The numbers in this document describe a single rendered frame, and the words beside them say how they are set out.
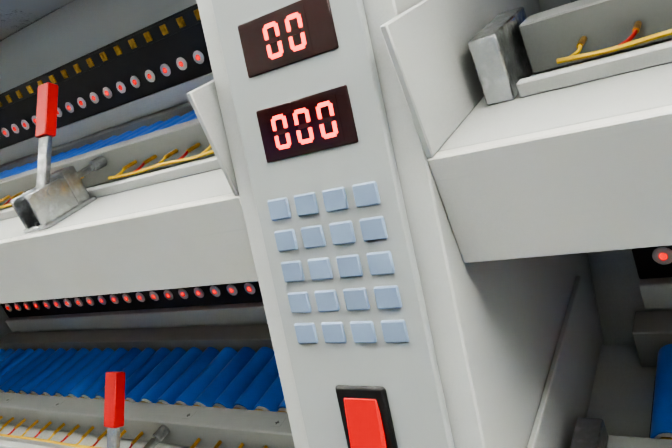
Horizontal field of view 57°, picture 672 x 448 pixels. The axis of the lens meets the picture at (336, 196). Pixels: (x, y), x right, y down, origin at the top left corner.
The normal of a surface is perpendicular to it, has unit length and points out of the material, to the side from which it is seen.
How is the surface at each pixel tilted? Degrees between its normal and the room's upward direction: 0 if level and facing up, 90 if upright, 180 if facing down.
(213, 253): 108
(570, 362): 90
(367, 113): 90
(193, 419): 18
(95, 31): 90
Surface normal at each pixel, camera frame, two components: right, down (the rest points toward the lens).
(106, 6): -0.55, 0.16
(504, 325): 0.81, -0.14
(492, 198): -0.46, 0.45
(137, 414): -0.36, -0.88
